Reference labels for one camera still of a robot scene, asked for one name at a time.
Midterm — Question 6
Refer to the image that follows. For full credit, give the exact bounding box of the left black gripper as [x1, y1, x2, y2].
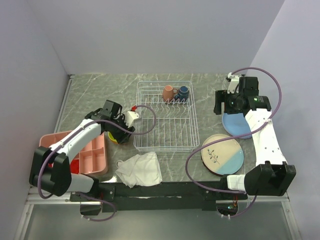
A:
[109, 114, 135, 144]

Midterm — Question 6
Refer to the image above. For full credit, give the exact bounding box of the yellow-green bowl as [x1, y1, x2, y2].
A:
[107, 132, 117, 141]

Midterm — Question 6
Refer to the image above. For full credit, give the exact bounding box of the dark blue ceramic mug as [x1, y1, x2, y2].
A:
[174, 85, 190, 102]

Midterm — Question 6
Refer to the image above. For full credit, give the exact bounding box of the pink printed ceramic mug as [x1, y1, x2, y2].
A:
[162, 85, 178, 102]

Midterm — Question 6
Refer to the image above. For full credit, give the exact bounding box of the beige blue leaf plate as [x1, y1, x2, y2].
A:
[200, 139, 244, 175]

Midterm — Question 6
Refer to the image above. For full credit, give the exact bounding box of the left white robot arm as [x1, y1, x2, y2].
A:
[29, 100, 140, 201]

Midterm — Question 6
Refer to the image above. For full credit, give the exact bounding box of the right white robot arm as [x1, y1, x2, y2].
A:
[213, 73, 297, 199]

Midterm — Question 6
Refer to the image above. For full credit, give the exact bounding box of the light blue plate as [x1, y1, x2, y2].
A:
[222, 113, 252, 139]

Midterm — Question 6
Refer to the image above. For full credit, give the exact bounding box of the white cloth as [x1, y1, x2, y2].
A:
[115, 152, 163, 188]

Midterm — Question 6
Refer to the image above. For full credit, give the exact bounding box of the pink compartment tray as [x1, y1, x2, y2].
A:
[39, 131, 108, 177]

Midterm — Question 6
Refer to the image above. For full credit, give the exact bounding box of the red item in tray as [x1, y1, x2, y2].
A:
[48, 159, 81, 175]

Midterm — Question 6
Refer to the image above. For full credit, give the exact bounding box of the black base beam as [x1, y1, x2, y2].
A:
[70, 176, 248, 216]

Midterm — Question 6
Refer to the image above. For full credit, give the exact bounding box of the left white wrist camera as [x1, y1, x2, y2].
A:
[124, 110, 140, 128]

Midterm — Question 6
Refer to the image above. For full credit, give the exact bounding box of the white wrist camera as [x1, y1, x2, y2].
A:
[124, 110, 140, 128]
[226, 72, 241, 94]

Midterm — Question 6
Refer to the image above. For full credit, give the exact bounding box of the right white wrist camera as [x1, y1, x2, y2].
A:
[226, 72, 241, 94]

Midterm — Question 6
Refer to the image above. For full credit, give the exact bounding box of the white wire dish rack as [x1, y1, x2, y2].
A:
[133, 81, 200, 152]

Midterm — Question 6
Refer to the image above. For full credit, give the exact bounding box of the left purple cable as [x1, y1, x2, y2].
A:
[37, 104, 157, 222]

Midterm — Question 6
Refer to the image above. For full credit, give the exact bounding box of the purple cable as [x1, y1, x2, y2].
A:
[37, 104, 157, 222]
[185, 67, 283, 219]

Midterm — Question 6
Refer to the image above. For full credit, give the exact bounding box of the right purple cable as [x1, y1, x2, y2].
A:
[185, 67, 283, 219]

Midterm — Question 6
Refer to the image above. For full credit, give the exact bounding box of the aluminium rail frame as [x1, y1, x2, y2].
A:
[17, 180, 302, 240]

